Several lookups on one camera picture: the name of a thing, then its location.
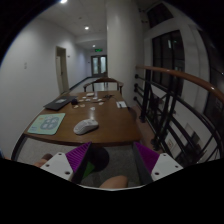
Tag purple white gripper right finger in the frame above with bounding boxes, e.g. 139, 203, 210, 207
133, 142, 182, 182

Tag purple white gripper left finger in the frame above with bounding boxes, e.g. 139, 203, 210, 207
42, 142, 92, 181

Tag white computer mouse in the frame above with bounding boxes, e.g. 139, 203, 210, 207
73, 119, 99, 135

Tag light green mouse pad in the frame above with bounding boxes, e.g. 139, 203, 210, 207
28, 113, 65, 135

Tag person's hand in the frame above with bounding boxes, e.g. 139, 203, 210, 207
34, 154, 128, 189

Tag wooden handrail with black balusters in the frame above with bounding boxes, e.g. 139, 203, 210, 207
134, 65, 224, 167

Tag small black round object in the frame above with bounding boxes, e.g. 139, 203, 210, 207
71, 99, 78, 105

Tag dark closed laptop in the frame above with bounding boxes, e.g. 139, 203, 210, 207
44, 96, 76, 111

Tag white paper card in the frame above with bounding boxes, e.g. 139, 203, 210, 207
116, 101, 127, 108

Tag wooden chair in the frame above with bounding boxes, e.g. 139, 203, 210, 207
83, 77, 124, 95

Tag double door with windows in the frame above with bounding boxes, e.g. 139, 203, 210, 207
91, 55, 107, 76

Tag side doorway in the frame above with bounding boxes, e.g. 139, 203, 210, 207
56, 46, 69, 94

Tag dark window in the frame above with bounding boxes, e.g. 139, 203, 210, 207
152, 30, 185, 89

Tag black table pedestal base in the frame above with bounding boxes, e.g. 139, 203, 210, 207
89, 147, 110, 172

